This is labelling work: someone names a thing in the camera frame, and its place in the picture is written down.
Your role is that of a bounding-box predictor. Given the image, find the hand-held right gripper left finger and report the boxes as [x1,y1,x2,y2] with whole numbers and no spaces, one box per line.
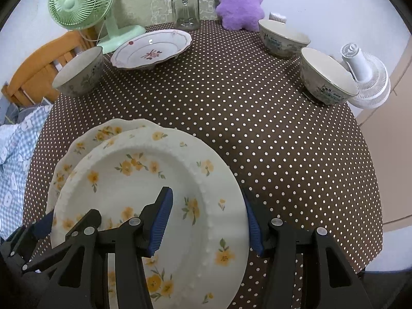
[37,186,174,309]

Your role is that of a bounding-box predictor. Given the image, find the white folding fan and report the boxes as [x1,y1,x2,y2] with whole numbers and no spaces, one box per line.
[340,42,391,109]

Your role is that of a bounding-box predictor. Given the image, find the grey leaf-pattern bowl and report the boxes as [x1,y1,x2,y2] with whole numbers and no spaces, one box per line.
[51,46,105,97]

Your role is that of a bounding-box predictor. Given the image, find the yellow floral wavy-rim plate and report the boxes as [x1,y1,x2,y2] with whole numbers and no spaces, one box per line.
[45,118,158,219]

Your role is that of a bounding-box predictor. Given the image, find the glass jar with black lid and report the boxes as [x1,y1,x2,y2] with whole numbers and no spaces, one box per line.
[169,0,201,32]

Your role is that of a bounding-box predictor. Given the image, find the pink floral plate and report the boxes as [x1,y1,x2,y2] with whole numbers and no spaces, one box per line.
[110,29,193,70]

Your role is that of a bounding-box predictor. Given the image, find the brown polka dot tablecloth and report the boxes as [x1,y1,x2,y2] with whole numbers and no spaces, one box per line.
[22,19,383,309]

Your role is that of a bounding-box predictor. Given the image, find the green wall poster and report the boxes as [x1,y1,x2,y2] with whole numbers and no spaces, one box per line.
[116,0,226,29]

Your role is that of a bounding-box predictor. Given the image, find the white fan cable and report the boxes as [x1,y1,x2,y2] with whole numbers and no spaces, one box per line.
[79,22,108,50]

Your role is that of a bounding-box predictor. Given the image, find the blue checked blanket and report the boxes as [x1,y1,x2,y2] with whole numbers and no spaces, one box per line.
[0,105,54,232]

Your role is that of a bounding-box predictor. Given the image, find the white blue-pattern bowl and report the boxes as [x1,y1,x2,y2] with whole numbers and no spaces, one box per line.
[300,47,358,106]
[258,19,311,59]

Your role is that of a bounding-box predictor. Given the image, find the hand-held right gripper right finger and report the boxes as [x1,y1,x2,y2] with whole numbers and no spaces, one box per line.
[241,188,375,309]

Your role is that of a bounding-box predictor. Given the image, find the grey-blue cloth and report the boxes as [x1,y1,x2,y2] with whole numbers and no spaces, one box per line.
[0,93,20,126]

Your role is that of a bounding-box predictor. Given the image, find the purple plush toy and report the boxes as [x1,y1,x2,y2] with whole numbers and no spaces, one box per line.
[214,0,265,32]

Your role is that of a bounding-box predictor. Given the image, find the green desk fan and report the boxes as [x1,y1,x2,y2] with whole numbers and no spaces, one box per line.
[48,0,147,55]

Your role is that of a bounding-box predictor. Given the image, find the orange wooden chair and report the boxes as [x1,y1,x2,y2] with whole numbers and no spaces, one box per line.
[6,29,97,107]

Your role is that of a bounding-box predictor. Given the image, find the yellow floral beaded-rim plate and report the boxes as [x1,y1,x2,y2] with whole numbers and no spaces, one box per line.
[51,128,250,309]

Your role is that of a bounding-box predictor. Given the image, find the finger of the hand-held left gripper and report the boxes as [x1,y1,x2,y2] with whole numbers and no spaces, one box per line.
[21,209,102,274]
[0,214,54,264]

